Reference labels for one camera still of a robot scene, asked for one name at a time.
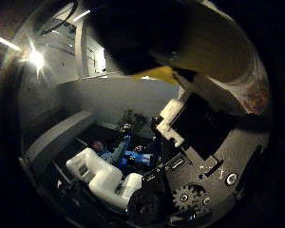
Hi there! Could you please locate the green potted plant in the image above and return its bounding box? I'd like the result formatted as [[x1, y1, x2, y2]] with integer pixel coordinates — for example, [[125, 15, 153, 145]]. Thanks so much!
[[117, 108, 148, 129]]

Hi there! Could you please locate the person in blue shirt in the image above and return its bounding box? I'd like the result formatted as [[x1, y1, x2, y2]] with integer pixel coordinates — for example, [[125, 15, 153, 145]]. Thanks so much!
[[90, 123, 158, 169]]

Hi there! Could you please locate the ceiling strip light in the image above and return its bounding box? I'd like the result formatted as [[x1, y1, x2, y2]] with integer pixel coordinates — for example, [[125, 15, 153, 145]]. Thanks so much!
[[0, 31, 23, 52], [71, 9, 92, 24]]

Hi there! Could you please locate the round ceiling light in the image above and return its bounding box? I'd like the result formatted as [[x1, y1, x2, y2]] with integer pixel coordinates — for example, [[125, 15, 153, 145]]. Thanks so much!
[[26, 47, 48, 73]]

